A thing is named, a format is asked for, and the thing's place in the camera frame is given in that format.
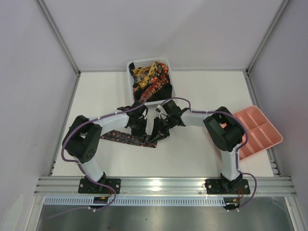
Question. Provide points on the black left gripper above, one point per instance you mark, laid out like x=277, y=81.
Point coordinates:
x=138, y=131

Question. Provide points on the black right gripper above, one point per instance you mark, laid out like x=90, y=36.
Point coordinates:
x=160, y=127

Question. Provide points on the dark floral paisley tie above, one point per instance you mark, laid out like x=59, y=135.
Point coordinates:
x=125, y=138

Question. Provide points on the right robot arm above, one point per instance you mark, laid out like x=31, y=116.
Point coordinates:
x=224, y=129

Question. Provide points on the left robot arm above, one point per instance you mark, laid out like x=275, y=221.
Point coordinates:
x=81, y=141

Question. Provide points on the black tie in basket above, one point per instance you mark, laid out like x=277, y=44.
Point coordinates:
x=163, y=92

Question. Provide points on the red multicolour patterned tie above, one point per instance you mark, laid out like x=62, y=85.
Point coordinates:
x=160, y=76

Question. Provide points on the yellow patterned tie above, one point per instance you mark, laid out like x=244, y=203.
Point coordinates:
x=142, y=76

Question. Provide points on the white perforated plastic basket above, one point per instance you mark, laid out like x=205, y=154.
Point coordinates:
x=135, y=93

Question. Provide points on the pink divided organiser tray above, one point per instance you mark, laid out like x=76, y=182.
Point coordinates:
x=261, y=132

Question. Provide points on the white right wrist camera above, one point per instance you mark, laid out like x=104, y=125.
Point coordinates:
x=160, y=111

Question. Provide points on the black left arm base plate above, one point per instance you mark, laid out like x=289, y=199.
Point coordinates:
x=101, y=186

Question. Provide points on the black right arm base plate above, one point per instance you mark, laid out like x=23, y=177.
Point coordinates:
x=222, y=186

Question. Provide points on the white slotted cable duct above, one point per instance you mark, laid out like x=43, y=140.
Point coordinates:
x=135, y=201

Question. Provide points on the aluminium front rail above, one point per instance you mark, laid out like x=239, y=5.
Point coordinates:
x=165, y=186

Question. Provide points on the left aluminium frame post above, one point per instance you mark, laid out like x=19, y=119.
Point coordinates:
x=57, y=34

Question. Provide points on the aluminium frame post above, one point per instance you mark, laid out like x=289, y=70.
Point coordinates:
x=57, y=34
x=278, y=15

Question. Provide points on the right aluminium frame post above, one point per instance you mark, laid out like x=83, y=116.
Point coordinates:
x=278, y=15

